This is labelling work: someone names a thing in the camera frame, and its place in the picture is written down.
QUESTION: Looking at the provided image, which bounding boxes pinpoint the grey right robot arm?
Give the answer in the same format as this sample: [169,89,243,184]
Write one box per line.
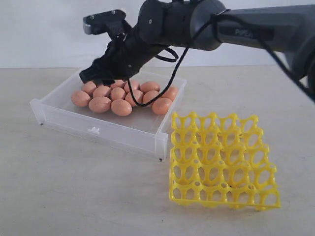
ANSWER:
[79,0,315,90]

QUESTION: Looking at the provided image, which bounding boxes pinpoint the brown egg middle row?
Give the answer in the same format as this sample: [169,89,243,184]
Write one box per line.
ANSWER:
[93,86,111,98]

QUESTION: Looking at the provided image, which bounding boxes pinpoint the yellow plastic egg tray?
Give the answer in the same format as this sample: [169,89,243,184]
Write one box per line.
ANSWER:
[169,112,281,211]

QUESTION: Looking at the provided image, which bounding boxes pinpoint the black camera cable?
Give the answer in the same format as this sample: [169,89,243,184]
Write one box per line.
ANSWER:
[126,9,315,107]

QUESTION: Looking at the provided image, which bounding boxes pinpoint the clear plastic drawer bin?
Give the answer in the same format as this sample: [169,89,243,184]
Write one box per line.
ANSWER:
[30,71,187,159]

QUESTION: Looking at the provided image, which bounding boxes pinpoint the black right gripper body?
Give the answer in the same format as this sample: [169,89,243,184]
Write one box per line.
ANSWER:
[92,21,169,79]

